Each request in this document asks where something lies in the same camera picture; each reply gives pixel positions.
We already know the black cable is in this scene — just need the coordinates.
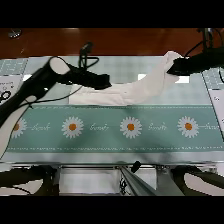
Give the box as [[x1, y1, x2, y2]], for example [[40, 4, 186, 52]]
[[18, 85, 84, 110]]

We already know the silver frame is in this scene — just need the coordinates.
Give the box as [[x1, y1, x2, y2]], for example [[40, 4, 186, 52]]
[[0, 161, 224, 197]]

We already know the white shirt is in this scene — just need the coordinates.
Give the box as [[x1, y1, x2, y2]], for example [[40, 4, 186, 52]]
[[68, 50, 184, 107]]

